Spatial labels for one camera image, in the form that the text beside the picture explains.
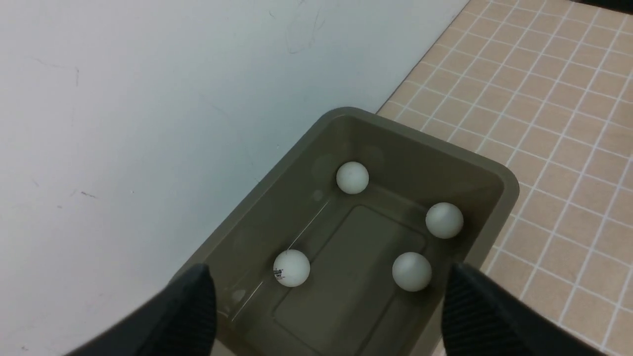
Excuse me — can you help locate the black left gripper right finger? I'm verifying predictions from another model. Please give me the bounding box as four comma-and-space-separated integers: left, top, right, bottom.
442, 263, 600, 356

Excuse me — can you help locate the olive green plastic bin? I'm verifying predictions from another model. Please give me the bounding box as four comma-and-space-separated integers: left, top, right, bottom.
180, 107, 520, 356

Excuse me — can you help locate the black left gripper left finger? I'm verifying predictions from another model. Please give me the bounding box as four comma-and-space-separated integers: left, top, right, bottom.
69, 264, 217, 356

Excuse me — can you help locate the peach checkered tablecloth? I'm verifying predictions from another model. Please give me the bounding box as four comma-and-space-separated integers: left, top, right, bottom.
379, 0, 633, 356

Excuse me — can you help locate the plain white ball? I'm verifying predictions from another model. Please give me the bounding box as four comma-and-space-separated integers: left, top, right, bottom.
335, 161, 370, 195
392, 252, 432, 292
425, 202, 464, 239

